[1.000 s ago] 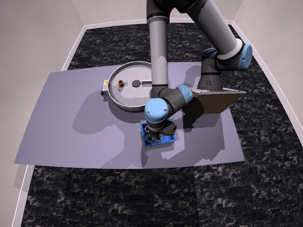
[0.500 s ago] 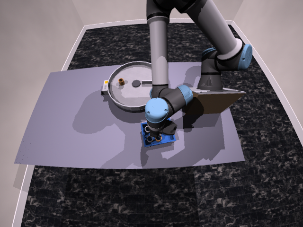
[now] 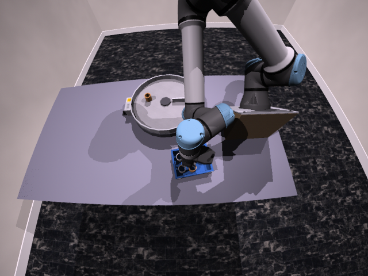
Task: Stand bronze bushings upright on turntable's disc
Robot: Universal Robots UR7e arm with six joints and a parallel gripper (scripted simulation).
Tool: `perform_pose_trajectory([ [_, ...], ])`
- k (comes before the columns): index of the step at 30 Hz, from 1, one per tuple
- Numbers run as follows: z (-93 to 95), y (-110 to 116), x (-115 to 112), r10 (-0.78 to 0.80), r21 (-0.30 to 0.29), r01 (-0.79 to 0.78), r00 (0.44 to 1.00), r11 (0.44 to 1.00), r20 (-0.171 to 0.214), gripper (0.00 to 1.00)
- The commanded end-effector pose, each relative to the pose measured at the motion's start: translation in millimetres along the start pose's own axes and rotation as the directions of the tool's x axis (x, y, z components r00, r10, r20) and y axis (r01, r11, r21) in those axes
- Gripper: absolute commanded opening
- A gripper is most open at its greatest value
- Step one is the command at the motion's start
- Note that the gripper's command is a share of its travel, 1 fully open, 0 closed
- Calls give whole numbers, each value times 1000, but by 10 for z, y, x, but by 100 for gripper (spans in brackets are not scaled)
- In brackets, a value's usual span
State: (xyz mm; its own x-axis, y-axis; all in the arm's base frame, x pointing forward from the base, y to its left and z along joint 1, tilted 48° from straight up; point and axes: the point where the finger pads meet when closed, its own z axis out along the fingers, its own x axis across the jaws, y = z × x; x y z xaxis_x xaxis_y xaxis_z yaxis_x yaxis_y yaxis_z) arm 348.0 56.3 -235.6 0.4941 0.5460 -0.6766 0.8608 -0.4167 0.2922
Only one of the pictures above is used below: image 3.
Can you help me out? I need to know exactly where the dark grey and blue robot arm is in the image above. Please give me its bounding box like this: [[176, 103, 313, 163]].
[[176, 0, 306, 156]]

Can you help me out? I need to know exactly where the blue crate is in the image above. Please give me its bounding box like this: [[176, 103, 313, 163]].
[[171, 148, 214, 180]]

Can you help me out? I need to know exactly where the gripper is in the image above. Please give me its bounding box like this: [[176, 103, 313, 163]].
[[179, 145, 215, 168]]

